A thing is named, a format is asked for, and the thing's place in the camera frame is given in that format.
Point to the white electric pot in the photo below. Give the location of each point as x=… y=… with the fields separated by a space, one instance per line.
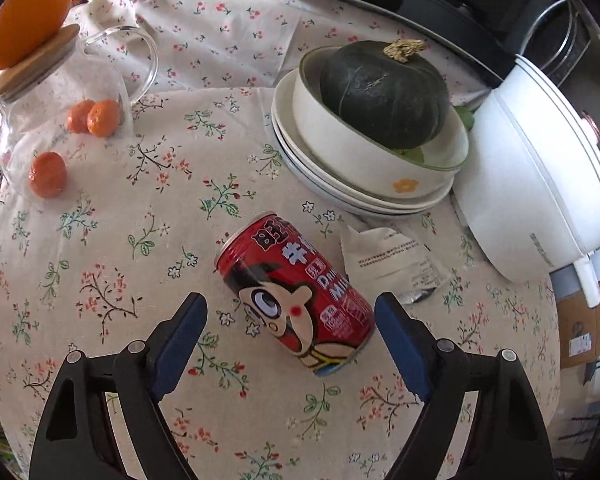
x=520 y=185

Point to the red drink can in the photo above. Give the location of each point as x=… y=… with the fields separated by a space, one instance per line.
x=290 y=290

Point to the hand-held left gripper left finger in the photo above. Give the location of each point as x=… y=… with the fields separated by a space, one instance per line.
x=180 y=340

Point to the dark green pumpkin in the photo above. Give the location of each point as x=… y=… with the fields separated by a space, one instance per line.
x=380 y=95

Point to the large orange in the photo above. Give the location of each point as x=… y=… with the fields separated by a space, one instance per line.
x=25 y=20

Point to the green leafy vegetable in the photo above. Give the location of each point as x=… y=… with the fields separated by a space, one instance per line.
x=464 y=117

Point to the glass teapot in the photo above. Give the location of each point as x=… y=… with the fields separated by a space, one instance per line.
x=45 y=110

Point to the wooden teapot lid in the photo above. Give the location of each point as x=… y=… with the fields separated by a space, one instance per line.
x=35 y=67

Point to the cherry print cloth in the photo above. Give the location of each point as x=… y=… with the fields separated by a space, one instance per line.
x=220 y=35

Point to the floral tablecloth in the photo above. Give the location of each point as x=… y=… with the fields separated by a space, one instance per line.
x=130 y=220

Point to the torn white packet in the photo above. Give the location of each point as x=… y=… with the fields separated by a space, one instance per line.
x=390 y=255

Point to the small tangerine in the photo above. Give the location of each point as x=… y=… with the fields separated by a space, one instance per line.
x=48 y=175
x=79 y=117
x=103 y=118

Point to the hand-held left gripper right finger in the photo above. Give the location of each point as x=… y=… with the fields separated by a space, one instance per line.
x=405 y=345

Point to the white bowl with flower print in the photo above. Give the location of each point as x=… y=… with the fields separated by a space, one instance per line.
x=340 y=150

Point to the cardboard box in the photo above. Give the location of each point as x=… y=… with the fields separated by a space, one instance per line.
x=585 y=320

